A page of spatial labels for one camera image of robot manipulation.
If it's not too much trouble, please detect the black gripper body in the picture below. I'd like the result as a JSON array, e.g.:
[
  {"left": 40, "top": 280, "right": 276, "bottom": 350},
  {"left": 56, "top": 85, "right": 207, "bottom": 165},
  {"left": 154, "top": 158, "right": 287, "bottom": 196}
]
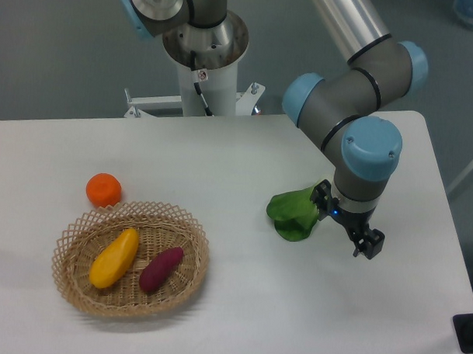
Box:
[{"left": 321, "top": 196, "right": 374, "bottom": 241}]

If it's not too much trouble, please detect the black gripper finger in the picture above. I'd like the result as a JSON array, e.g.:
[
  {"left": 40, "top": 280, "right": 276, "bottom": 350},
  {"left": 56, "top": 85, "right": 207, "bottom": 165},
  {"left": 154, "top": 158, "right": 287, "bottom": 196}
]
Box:
[
  {"left": 310, "top": 179, "right": 333, "bottom": 221},
  {"left": 352, "top": 227, "right": 385, "bottom": 259}
]

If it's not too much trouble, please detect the yellow mango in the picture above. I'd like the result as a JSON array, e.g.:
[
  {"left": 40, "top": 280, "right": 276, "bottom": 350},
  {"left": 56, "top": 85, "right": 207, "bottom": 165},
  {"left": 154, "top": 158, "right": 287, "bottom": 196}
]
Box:
[{"left": 89, "top": 228, "right": 140, "bottom": 289}]

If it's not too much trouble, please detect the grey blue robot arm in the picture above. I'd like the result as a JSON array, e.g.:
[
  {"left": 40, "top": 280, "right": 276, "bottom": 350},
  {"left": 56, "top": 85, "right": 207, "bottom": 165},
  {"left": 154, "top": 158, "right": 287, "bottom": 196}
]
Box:
[{"left": 120, "top": 0, "right": 429, "bottom": 258}]

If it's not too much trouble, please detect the woven wicker basket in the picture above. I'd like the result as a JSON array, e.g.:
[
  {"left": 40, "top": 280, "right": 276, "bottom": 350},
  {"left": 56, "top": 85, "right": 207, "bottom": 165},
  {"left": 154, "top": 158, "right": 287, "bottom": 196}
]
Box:
[{"left": 52, "top": 201, "right": 209, "bottom": 318}]

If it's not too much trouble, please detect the green bok choy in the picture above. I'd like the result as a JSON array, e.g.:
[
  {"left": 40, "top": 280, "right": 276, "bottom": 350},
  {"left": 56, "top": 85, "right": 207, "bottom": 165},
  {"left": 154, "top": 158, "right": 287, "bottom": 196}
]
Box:
[{"left": 266, "top": 185, "right": 319, "bottom": 242}]

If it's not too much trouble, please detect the black device at corner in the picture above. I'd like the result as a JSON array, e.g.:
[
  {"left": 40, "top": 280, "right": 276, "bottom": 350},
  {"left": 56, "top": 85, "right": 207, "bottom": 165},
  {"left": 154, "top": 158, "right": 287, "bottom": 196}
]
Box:
[{"left": 452, "top": 313, "right": 473, "bottom": 354}]

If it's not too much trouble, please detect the purple sweet potato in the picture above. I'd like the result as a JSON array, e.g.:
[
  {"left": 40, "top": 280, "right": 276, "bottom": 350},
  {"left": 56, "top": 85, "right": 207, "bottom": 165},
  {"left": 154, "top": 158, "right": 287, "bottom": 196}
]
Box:
[{"left": 139, "top": 246, "right": 184, "bottom": 293}]

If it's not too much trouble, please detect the orange tangerine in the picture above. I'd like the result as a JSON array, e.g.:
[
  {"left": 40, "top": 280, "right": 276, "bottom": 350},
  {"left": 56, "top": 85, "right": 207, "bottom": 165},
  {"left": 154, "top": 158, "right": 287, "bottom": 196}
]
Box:
[{"left": 85, "top": 173, "right": 122, "bottom": 208}]

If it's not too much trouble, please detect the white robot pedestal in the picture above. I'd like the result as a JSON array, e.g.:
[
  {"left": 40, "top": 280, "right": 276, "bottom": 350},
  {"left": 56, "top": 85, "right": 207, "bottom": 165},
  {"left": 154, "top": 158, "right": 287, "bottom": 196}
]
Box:
[{"left": 123, "top": 8, "right": 269, "bottom": 123}]

